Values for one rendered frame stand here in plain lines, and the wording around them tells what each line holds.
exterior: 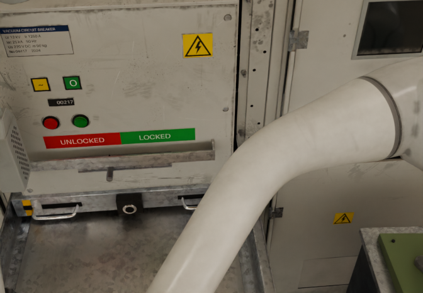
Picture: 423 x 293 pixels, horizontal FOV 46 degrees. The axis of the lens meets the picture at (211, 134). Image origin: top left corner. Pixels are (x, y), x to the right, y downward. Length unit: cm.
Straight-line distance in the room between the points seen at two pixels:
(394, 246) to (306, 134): 84
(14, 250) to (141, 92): 49
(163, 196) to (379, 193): 71
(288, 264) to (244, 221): 133
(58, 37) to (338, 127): 58
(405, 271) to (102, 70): 83
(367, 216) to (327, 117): 116
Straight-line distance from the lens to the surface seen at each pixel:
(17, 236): 127
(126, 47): 95
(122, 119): 105
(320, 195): 155
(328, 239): 174
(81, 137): 109
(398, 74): 60
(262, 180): 50
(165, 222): 122
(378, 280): 130
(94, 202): 122
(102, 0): 94
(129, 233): 121
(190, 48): 95
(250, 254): 116
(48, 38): 96
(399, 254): 133
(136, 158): 107
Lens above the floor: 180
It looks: 41 degrees down
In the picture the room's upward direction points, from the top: straight up
